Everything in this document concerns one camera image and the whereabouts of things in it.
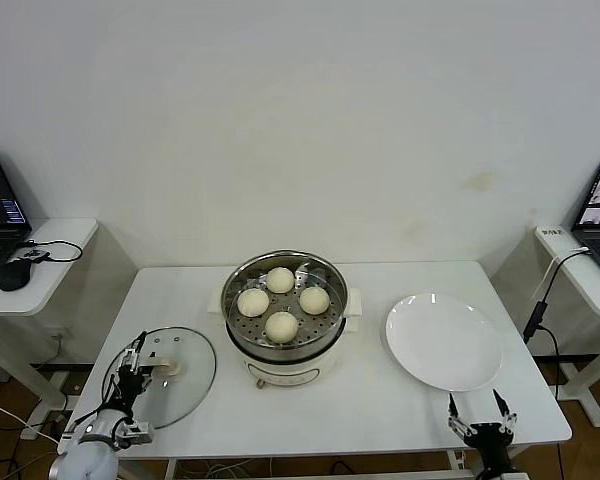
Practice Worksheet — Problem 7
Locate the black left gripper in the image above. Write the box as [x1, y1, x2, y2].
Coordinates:
[110, 329, 164, 416]

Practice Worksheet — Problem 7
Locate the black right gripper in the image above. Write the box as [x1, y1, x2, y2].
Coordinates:
[447, 389, 519, 480]

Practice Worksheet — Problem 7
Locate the round glass pot lid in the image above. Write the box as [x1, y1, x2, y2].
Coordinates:
[101, 326, 218, 432]

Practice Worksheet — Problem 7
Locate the white steamed baozi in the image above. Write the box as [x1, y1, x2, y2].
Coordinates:
[236, 288, 270, 318]
[265, 266, 295, 294]
[298, 286, 330, 316]
[264, 310, 299, 344]

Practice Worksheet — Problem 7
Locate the steel perforated steamer basket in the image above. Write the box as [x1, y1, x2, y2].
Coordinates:
[221, 252, 350, 351]

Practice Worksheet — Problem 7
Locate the white round plate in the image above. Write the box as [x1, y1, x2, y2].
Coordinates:
[385, 292, 505, 393]

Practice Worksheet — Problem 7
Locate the cream electric cooker base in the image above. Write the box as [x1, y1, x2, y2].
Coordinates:
[207, 288, 365, 391]

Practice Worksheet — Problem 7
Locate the white side desk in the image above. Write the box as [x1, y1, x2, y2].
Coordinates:
[0, 217, 101, 416]
[532, 227, 600, 429]

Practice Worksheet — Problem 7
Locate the black computer mouse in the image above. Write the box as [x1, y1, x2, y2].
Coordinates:
[0, 258, 32, 292]

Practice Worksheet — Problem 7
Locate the white labelled remote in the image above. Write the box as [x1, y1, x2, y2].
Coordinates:
[537, 225, 579, 261]

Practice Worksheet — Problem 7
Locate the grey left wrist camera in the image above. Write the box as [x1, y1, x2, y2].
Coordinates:
[112, 419, 155, 446]

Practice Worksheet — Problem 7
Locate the black cable with adapter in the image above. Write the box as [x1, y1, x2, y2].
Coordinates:
[523, 248, 592, 406]

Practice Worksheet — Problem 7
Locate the white floor cable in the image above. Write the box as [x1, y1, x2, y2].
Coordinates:
[0, 392, 61, 444]

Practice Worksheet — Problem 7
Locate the black cable with dongle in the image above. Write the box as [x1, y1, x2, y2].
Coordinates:
[18, 238, 85, 264]

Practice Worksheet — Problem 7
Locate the white thin desk cable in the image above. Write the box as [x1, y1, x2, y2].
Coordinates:
[532, 244, 587, 301]

